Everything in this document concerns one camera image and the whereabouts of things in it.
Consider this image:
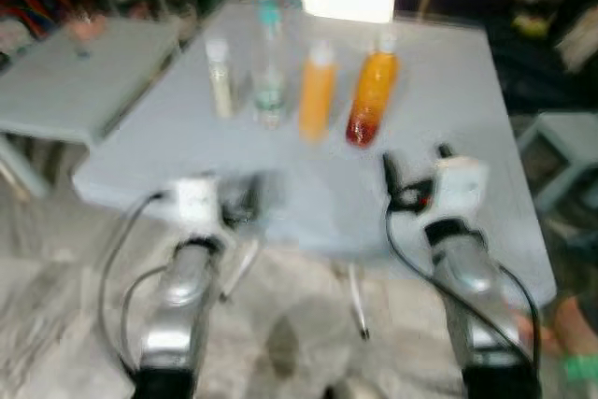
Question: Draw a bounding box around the pale bottle with white cap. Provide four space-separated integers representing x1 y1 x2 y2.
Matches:
206 36 237 121

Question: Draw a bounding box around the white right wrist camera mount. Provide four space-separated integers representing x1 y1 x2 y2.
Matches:
429 157 490 223

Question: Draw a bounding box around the large white table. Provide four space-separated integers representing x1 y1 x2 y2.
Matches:
73 2 559 339

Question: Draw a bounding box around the green cloth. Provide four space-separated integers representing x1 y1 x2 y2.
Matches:
561 352 598 387

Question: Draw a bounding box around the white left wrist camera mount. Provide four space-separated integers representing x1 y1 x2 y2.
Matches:
173 175 226 234

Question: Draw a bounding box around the clear bottle with teal cap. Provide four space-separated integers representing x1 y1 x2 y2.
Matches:
251 0 290 128

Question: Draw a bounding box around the small yellow object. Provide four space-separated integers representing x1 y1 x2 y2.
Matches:
516 14 550 39

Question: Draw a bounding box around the light blue stool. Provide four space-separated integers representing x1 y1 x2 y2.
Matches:
517 110 598 215

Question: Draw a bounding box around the person's bare foot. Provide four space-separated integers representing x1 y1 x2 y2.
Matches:
520 294 598 361

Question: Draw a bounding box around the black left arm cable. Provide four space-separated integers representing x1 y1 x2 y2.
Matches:
97 191 178 378

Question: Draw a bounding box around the small grey table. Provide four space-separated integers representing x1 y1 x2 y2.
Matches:
0 16 183 150

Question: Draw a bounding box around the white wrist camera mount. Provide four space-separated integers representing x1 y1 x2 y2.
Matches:
429 157 490 223
173 175 226 234

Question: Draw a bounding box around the orange and red juice bottle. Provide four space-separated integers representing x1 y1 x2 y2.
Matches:
345 31 402 150

